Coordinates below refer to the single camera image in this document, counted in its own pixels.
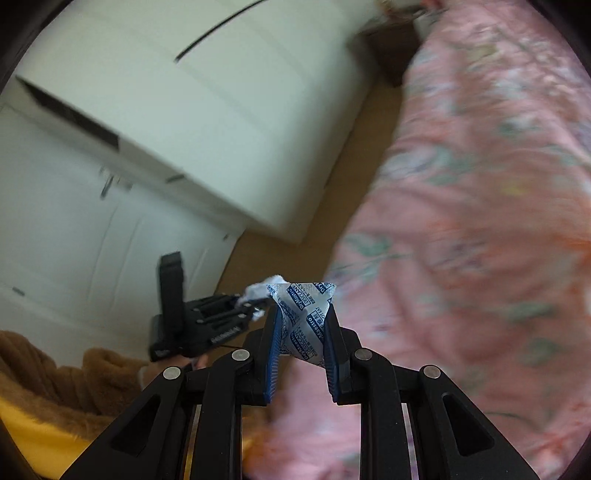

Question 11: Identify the pink floral blanket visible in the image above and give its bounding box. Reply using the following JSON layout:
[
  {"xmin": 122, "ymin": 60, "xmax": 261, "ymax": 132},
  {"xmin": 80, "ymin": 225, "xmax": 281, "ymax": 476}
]
[{"xmin": 249, "ymin": 0, "xmax": 591, "ymax": 480}]

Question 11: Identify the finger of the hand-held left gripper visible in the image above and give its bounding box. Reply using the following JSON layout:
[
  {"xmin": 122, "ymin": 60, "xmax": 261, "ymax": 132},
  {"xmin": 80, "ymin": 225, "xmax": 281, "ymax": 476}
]
[
  {"xmin": 196, "ymin": 302, "xmax": 272, "ymax": 328},
  {"xmin": 185, "ymin": 294, "xmax": 245, "ymax": 315}
]

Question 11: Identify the white wardrobe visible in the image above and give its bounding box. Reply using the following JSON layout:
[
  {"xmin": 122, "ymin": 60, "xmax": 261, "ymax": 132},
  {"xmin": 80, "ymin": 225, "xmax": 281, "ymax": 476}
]
[{"xmin": 16, "ymin": 0, "xmax": 375, "ymax": 243}]

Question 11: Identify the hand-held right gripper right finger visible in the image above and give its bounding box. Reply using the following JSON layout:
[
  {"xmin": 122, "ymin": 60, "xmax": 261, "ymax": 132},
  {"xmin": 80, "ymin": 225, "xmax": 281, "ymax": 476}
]
[{"xmin": 323, "ymin": 316, "xmax": 539, "ymax": 480}]

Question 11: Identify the brown wooden nightstand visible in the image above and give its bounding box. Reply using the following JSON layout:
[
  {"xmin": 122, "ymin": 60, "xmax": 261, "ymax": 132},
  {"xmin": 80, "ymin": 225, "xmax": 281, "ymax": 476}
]
[{"xmin": 358, "ymin": 18, "xmax": 421, "ymax": 88}]

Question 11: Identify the yellow garment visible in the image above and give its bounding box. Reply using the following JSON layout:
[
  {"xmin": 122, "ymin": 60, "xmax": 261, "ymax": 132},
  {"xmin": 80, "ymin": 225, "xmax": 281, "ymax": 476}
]
[{"xmin": 0, "ymin": 397, "xmax": 264, "ymax": 480}]

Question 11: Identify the white tissue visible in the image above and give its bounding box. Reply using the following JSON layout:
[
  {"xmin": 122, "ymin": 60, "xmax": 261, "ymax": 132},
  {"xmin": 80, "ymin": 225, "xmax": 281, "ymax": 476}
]
[{"xmin": 238, "ymin": 273, "xmax": 289, "ymax": 319}]

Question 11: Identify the white blue printed desiccant packet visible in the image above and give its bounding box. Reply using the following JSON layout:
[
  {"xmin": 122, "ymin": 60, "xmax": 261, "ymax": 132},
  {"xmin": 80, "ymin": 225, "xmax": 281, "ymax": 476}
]
[{"xmin": 268, "ymin": 279, "xmax": 338, "ymax": 370}]

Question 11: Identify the white panelled door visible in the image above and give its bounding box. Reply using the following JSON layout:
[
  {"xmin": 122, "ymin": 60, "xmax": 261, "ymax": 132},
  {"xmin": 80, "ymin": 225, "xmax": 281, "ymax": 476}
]
[{"xmin": 0, "ymin": 104, "xmax": 243, "ymax": 365}]

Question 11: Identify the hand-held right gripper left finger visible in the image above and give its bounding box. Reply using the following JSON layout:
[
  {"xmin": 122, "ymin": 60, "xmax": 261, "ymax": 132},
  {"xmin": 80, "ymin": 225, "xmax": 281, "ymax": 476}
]
[{"xmin": 60, "ymin": 305, "xmax": 283, "ymax": 480}]

